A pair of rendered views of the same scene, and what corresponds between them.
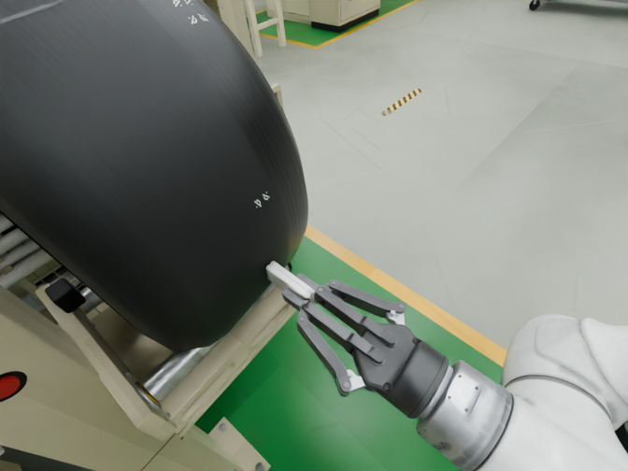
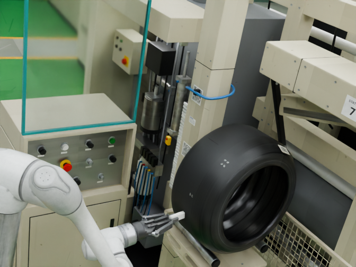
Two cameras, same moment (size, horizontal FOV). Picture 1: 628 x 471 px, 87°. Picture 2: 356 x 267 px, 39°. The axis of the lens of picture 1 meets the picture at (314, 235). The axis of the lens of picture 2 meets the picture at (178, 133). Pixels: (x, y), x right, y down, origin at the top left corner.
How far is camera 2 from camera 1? 1.97 m
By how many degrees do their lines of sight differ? 77
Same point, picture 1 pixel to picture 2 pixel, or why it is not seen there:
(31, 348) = not seen: hidden behind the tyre
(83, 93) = (199, 152)
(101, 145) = (190, 157)
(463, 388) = (130, 226)
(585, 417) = (112, 245)
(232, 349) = (184, 245)
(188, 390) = (175, 231)
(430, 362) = (138, 225)
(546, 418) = (116, 236)
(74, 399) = not seen: hidden behind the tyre
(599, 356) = (120, 258)
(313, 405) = not seen: outside the picture
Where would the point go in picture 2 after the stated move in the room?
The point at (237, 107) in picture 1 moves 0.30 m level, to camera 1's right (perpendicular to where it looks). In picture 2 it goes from (205, 178) to (188, 219)
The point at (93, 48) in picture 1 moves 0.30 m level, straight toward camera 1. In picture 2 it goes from (208, 151) to (136, 149)
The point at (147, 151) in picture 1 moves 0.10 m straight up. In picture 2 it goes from (191, 164) to (195, 143)
